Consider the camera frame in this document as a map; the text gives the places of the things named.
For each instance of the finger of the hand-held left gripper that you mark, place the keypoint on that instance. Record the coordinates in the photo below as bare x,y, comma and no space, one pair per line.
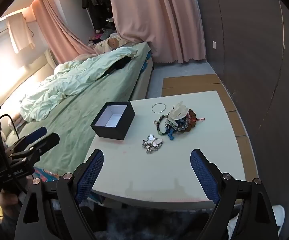
45,142
35,133

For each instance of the cream hanging towel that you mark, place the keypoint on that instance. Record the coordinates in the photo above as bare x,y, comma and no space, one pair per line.
19,32

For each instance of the pink curtain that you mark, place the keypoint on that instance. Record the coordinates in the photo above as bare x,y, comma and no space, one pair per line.
59,35
154,17

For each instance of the pale green duvet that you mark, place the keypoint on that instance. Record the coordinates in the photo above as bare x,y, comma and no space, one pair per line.
59,85

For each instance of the white wall switch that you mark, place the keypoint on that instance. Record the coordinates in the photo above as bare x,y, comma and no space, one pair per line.
214,45

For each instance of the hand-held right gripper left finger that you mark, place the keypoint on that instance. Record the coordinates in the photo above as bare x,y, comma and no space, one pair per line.
90,172

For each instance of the white air conditioner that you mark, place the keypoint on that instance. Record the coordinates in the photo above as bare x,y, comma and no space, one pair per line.
0,31

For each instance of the thin silver bangle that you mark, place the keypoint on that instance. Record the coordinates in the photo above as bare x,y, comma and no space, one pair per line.
152,108

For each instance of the pile of stuffed toys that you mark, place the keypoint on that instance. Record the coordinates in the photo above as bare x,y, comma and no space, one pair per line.
100,35

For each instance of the black jewelry box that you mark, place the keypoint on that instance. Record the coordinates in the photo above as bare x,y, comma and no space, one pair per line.
109,132

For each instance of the bed with green sheet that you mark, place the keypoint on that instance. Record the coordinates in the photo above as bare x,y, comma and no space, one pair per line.
84,105

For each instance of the bear print pillow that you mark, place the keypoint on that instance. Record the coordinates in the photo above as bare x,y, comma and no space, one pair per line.
109,43

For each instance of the dark hanging clothes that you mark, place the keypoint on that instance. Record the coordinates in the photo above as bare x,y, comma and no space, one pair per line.
94,2

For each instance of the flattened cardboard sheet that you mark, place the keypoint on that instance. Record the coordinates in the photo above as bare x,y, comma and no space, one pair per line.
184,85

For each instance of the black garment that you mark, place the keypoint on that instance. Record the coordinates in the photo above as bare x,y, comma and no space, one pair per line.
120,63

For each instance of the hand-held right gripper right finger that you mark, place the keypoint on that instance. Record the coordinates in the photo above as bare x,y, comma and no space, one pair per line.
203,173

